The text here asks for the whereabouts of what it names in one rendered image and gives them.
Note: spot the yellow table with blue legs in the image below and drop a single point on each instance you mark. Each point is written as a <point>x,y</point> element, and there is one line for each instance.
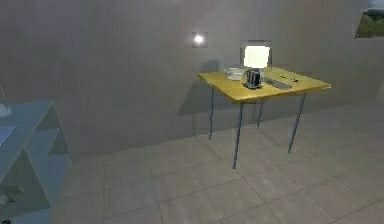
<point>233,89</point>

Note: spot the grey remote control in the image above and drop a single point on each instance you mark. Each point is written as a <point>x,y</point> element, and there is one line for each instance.
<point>277,83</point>

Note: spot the white shade table lamp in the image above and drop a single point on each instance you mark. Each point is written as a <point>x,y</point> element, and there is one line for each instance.
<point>255,63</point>

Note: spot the white bowl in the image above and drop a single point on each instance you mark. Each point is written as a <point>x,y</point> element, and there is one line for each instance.
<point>234,74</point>

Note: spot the framed landscape picture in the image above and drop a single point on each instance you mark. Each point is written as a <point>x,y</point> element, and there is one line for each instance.
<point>370,21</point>

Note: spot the pale blue shelf unit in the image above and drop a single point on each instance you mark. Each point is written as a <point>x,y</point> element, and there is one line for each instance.
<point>30,156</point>

